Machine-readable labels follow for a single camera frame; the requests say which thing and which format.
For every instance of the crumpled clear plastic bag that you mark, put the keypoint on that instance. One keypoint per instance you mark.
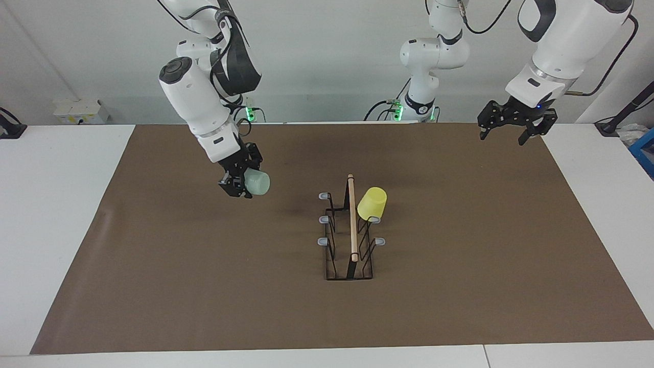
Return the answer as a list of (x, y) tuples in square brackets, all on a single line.
[(631, 135)]

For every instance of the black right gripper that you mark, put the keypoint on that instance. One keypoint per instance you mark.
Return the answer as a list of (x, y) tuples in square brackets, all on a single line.
[(236, 163)]

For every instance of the black clamp mount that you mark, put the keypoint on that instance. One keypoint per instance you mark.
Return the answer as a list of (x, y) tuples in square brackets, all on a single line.
[(10, 129)]

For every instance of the brown table mat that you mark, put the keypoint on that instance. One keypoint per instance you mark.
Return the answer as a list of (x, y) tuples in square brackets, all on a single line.
[(255, 306)]

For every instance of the blue box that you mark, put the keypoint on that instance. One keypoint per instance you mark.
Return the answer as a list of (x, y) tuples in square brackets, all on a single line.
[(645, 153)]

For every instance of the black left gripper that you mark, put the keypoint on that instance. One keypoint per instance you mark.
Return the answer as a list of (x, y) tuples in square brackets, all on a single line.
[(523, 113)]

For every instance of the yellow cup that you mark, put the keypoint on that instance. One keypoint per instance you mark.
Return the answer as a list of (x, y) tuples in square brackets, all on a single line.
[(372, 204)]

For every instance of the white power socket box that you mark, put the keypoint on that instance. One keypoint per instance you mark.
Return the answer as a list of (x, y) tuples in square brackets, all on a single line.
[(76, 110)]

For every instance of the pale green cup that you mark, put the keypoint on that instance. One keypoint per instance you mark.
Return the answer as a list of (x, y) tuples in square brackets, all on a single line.
[(259, 184)]

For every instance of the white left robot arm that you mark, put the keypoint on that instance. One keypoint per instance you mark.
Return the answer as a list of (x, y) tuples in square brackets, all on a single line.
[(434, 53)]

